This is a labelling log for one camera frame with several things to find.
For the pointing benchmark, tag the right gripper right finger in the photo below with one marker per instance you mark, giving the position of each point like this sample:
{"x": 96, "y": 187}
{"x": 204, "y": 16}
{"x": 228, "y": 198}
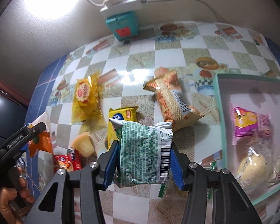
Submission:
{"x": 230, "y": 202}

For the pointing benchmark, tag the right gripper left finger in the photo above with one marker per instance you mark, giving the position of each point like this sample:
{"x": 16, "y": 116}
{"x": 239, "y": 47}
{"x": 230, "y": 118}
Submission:
{"x": 56, "y": 202}

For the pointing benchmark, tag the red peanut snack bag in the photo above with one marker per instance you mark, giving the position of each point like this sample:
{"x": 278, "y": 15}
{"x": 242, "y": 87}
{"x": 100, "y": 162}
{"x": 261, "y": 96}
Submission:
{"x": 69, "y": 162}

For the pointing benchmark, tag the yellow jelly cup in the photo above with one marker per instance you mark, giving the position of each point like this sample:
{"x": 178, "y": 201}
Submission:
{"x": 83, "y": 145}

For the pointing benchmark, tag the green white snack packet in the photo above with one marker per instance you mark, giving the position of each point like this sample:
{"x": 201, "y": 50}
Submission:
{"x": 144, "y": 157}

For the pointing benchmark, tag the round bun clear bag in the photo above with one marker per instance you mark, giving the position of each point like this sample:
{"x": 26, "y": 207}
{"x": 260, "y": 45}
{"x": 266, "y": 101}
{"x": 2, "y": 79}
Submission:
{"x": 256, "y": 164}

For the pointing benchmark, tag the pink snack bag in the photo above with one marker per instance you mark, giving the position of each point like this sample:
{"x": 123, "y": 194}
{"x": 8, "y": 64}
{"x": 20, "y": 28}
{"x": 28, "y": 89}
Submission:
{"x": 247, "y": 124}

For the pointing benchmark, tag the orange snack bag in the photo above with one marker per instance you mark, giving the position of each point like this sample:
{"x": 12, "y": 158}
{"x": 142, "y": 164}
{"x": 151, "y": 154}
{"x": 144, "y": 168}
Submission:
{"x": 41, "y": 142}

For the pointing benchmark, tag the person left hand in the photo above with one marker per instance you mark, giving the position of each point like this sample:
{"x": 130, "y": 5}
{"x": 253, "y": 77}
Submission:
{"x": 7, "y": 194}

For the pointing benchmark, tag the dark cabinet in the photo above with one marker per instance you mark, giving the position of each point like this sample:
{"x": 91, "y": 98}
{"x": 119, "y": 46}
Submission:
{"x": 12, "y": 116}

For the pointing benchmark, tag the orange beige cracker packet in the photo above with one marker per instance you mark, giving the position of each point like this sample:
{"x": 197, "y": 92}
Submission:
{"x": 174, "y": 107}

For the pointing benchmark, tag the yellow transparent cracker pack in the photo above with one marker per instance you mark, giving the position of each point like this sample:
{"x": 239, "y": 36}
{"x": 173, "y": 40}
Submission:
{"x": 86, "y": 99}

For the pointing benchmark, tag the teal white cardboard box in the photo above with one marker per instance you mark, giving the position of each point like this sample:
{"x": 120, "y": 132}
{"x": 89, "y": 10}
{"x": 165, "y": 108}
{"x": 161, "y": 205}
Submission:
{"x": 249, "y": 108}

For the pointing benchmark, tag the checkered patterned tablecloth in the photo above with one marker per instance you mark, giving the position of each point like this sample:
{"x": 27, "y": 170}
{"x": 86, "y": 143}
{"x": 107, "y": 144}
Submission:
{"x": 142, "y": 74}

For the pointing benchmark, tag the teal toy box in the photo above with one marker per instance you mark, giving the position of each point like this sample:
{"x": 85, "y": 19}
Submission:
{"x": 123, "y": 26}

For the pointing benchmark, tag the white power strip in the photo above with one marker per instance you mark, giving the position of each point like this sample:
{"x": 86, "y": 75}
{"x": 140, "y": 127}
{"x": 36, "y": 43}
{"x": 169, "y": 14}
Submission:
{"x": 122, "y": 7}

